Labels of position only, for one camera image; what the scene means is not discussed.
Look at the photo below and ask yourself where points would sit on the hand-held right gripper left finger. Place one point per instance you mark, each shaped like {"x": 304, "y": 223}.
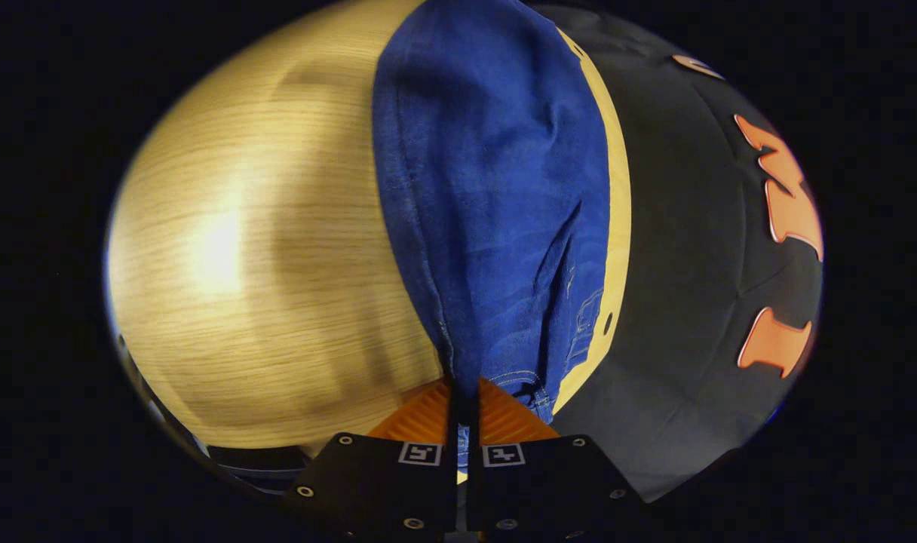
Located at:
{"x": 383, "y": 483}

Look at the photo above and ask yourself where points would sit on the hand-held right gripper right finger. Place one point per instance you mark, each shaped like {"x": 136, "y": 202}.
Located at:
{"x": 549, "y": 483}

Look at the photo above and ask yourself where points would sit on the blue jeans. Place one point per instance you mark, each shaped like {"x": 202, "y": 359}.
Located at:
{"x": 489, "y": 188}

